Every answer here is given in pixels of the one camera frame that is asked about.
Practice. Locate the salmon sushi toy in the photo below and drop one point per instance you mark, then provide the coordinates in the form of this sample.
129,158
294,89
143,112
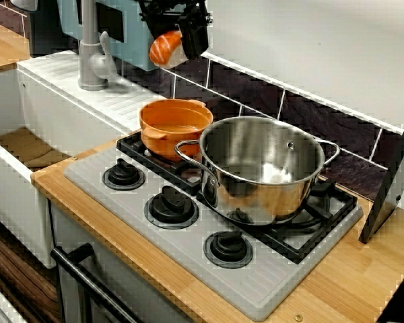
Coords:
165,50

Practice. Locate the black burner grate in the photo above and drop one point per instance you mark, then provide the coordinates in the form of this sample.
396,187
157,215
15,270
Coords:
336,208

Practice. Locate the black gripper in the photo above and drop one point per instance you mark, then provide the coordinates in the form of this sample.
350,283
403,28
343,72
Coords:
175,10

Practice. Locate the bamboo kitchen countertop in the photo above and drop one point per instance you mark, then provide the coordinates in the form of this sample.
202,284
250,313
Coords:
343,282

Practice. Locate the grey stove top plate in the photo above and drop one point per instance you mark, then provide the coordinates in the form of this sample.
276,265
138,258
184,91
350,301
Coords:
188,249

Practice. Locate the dark tile backsplash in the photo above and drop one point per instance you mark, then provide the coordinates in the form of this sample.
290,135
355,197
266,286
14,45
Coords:
306,111

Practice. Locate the oven door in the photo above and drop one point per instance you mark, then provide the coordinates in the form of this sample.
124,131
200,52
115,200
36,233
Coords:
128,286

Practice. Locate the white plastic object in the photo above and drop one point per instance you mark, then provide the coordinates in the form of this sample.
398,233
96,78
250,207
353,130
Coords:
25,4

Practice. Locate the stainless steel pot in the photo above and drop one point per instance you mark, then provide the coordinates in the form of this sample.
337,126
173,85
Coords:
262,198

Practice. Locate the light blue robot base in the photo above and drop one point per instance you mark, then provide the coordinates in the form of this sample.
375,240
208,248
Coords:
134,47

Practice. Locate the orange plastic pot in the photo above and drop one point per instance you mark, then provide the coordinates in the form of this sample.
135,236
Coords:
175,117

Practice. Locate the black stove knob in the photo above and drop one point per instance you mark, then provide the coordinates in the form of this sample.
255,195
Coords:
228,250
171,207
123,175

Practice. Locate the grey faucet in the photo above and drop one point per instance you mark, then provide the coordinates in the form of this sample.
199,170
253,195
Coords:
91,67

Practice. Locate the white sink basin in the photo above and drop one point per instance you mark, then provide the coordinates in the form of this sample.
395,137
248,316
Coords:
70,111

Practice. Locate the black side panel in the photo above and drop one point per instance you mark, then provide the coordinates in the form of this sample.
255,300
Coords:
390,188

